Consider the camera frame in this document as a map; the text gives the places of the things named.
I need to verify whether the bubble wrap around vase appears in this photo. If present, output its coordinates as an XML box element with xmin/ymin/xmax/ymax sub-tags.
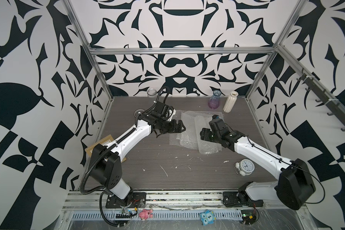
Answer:
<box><xmin>169</xmin><ymin>110</ymin><xmax>228</xmax><ymax>150</ymax></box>

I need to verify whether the bubble-wrapped roll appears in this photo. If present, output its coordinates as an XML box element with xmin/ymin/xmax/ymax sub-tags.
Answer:
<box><xmin>194</xmin><ymin>115</ymin><xmax>222</xmax><ymax>155</ymax></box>

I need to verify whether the clear glass vase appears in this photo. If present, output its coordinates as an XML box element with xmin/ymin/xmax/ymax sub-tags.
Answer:
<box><xmin>147</xmin><ymin>88</ymin><xmax>158</xmax><ymax>100</ymax></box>

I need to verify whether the purple blue glass vase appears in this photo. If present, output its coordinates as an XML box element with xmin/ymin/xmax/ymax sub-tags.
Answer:
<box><xmin>208</xmin><ymin>90</ymin><xmax>222</xmax><ymax>110</ymax></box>

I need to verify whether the white ribbed ceramic vase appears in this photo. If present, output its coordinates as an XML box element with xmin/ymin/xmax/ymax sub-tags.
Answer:
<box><xmin>223</xmin><ymin>91</ymin><xmax>239</xmax><ymax>113</ymax></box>

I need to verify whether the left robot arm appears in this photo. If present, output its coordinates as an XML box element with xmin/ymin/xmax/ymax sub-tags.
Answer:
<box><xmin>80</xmin><ymin>86</ymin><xmax>186</xmax><ymax>202</ymax></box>

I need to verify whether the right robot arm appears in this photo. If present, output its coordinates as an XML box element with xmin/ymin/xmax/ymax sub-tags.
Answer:
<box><xmin>199</xmin><ymin>116</ymin><xmax>319</xmax><ymax>210</ymax></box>

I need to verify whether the brown tape roll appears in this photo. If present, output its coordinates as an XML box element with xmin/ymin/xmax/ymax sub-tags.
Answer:
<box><xmin>134</xmin><ymin>109</ymin><xmax>145</xmax><ymax>118</ymax></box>

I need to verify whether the white alarm clock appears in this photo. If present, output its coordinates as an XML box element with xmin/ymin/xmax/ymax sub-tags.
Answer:
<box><xmin>235</xmin><ymin>159</ymin><xmax>255</xmax><ymax>176</ymax></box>

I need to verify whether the blue toy figure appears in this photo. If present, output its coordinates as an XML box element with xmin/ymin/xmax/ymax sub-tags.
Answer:
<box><xmin>199</xmin><ymin>210</ymin><xmax>216</xmax><ymax>226</ymax></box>

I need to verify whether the right circuit board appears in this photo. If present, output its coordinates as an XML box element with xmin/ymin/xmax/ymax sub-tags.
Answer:
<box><xmin>240</xmin><ymin>209</ymin><xmax>260</xmax><ymax>226</ymax></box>

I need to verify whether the circuit board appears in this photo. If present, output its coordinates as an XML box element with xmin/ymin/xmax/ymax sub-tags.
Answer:
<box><xmin>240</xmin><ymin>209</ymin><xmax>260</xmax><ymax>226</ymax></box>
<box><xmin>115</xmin><ymin>209</ymin><xmax>138</xmax><ymax>219</ymax></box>

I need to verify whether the pink toy figure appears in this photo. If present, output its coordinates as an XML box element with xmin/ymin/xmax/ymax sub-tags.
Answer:
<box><xmin>139</xmin><ymin>209</ymin><xmax>153</xmax><ymax>221</ymax></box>

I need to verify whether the left circuit board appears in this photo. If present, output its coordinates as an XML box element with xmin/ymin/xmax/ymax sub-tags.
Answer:
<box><xmin>115</xmin><ymin>209</ymin><xmax>138</xmax><ymax>219</ymax></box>

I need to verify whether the wooden picture frame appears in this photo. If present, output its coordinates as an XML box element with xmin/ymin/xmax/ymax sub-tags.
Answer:
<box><xmin>85</xmin><ymin>135</ymin><xmax>127</xmax><ymax>164</ymax></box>

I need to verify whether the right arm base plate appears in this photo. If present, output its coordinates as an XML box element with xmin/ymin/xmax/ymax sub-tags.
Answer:
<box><xmin>222</xmin><ymin>192</ymin><xmax>264</xmax><ymax>208</ymax></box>

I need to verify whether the white perforated cable duct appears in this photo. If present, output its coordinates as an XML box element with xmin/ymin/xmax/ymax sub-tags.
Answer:
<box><xmin>71</xmin><ymin>209</ymin><xmax>242</xmax><ymax>221</ymax></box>

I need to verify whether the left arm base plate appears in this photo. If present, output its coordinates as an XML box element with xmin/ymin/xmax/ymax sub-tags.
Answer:
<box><xmin>105</xmin><ymin>191</ymin><xmax>147</xmax><ymax>209</ymax></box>

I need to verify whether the black corrugated cable hose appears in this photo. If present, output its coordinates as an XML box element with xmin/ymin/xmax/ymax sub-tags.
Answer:
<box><xmin>98</xmin><ymin>192</ymin><xmax>127</xmax><ymax>228</ymax></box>

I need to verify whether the black hook rail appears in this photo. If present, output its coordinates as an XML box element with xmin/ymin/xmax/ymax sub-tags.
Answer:
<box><xmin>297</xmin><ymin>68</ymin><xmax>345</xmax><ymax>132</ymax></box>

